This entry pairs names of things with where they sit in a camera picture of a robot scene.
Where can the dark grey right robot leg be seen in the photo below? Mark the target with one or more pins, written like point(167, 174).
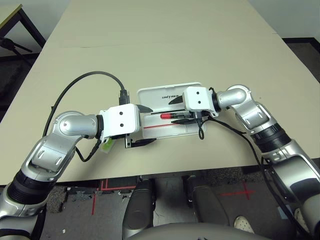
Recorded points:
point(205, 202)

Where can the white plastic pencil case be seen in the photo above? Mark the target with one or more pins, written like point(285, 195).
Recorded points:
point(155, 93)

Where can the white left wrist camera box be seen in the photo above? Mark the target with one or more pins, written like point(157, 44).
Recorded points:
point(120, 120)

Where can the green eraser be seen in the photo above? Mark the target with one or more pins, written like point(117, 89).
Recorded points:
point(106, 147)

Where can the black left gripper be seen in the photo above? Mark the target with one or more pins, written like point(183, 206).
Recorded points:
point(128, 142)

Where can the dark grey robot leg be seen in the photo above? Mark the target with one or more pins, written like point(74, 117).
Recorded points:
point(205, 202)
point(137, 210)

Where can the white perforated shoe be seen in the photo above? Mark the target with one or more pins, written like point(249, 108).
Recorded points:
point(300, 217)
point(243, 223)

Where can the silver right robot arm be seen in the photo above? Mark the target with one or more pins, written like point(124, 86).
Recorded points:
point(232, 96)

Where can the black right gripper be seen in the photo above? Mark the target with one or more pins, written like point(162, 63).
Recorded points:
point(200, 114)

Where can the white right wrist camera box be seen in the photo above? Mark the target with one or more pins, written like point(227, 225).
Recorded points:
point(197, 98)

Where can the blue paper sheet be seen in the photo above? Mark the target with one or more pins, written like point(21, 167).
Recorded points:
point(280, 213)

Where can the grey robot torso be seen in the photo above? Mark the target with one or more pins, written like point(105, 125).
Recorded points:
point(187, 233)

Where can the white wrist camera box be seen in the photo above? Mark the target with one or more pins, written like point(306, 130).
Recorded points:
point(120, 120)
point(197, 98)

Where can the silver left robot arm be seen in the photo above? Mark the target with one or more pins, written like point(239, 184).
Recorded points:
point(72, 123)

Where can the red and black marker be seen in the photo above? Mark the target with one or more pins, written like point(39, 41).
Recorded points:
point(175, 115)

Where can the black tripod stand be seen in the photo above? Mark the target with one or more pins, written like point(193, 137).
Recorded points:
point(10, 44)

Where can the dark grey left robot leg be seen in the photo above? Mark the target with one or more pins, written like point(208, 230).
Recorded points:
point(137, 210)

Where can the black framed side table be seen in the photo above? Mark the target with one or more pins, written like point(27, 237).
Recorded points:
point(32, 30)

